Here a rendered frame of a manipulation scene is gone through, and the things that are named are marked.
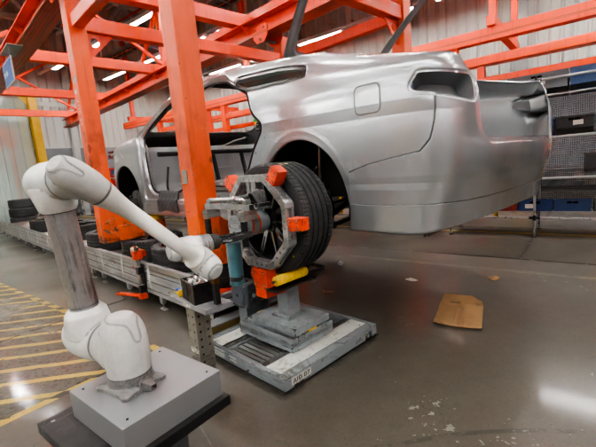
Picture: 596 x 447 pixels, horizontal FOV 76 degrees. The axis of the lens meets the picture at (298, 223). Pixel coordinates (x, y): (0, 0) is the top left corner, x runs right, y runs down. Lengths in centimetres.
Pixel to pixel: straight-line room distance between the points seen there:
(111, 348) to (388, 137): 157
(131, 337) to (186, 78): 166
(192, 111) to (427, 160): 146
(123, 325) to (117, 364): 13
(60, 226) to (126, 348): 49
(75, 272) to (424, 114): 165
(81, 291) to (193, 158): 123
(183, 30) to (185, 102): 43
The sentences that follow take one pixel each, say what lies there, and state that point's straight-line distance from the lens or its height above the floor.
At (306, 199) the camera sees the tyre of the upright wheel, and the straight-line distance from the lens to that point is 205.
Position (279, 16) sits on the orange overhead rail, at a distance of 584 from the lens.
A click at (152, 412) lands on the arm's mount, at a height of 39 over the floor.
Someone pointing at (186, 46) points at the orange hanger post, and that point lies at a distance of 269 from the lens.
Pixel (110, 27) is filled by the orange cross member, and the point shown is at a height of 267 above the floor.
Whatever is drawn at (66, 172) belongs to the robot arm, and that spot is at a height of 120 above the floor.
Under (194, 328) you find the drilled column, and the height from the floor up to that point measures 28.
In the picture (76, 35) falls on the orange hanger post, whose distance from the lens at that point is 456.
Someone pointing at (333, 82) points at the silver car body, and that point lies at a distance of 233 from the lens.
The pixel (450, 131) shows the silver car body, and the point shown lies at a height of 125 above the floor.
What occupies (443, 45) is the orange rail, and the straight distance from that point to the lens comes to 829.
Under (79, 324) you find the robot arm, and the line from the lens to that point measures 166.
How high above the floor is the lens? 116
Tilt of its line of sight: 9 degrees down
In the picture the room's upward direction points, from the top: 5 degrees counter-clockwise
